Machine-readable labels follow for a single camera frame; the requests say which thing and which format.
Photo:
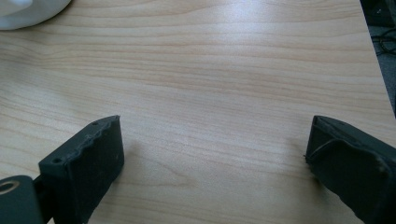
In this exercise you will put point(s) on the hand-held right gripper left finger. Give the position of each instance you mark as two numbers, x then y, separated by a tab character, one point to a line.
82	166

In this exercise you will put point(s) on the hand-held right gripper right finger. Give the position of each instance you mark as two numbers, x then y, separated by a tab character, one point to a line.
348	168

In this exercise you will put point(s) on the white ceramic dish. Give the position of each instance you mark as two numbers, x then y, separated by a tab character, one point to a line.
29	12

